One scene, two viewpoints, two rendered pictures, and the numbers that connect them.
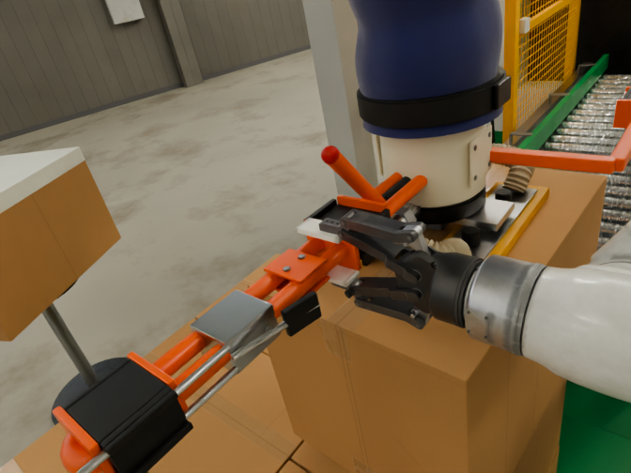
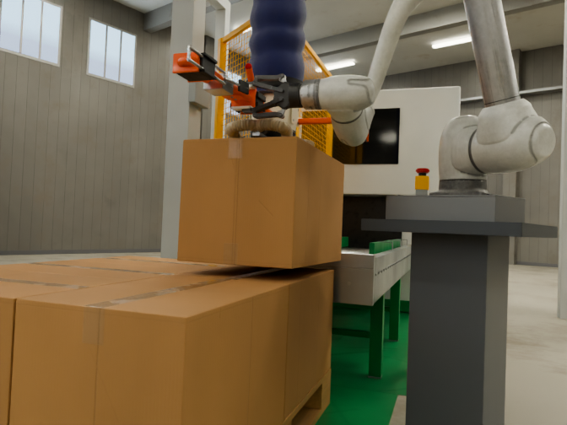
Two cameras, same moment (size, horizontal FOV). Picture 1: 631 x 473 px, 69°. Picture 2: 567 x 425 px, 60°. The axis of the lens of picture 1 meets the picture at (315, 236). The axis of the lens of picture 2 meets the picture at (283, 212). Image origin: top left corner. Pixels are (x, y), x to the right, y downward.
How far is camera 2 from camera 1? 130 cm
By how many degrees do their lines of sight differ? 41
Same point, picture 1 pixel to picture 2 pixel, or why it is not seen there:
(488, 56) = (300, 71)
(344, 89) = not seen: hidden behind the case
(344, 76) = not seen: hidden behind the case
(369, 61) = (256, 61)
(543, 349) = (324, 88)
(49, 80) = not seen: outside the picture
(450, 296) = (295, 86)
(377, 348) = (258, 140)
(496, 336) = (310, 92)
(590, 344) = (336, 81)
